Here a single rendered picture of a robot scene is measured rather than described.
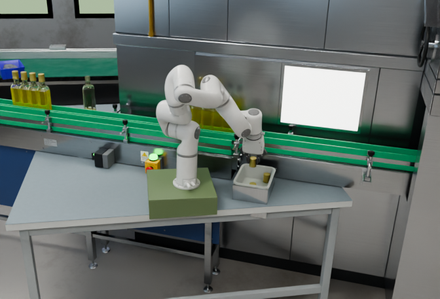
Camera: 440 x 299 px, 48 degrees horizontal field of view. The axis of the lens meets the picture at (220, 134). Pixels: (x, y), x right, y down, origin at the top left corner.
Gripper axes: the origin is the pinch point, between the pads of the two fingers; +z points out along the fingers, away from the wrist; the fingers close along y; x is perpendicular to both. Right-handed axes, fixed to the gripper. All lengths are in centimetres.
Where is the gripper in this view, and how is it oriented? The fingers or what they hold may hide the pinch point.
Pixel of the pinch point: (253, 159)
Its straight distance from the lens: 237.9
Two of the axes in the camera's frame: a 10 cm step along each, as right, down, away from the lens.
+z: 0.3, 7.7, 6.3
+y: -9.7, -1.2, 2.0
